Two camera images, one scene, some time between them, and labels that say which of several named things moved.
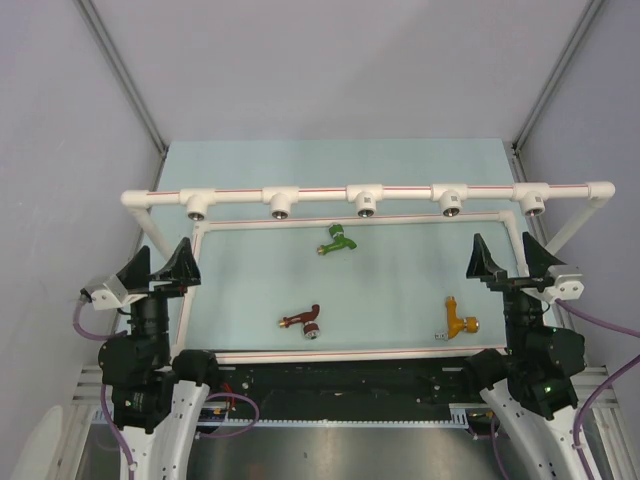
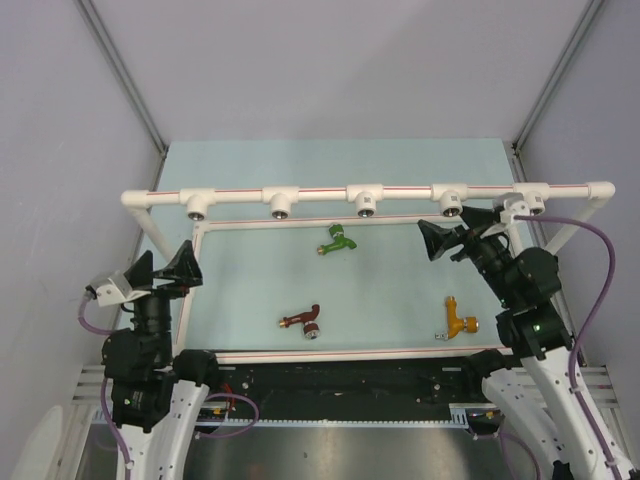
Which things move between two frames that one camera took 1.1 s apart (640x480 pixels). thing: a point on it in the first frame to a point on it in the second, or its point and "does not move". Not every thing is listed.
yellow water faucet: x=455 y=324 does not move
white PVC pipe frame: x=532 y=200 does not move
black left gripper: x=182 y=270 does not move
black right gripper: x=482 y=266 to x=437 y=239
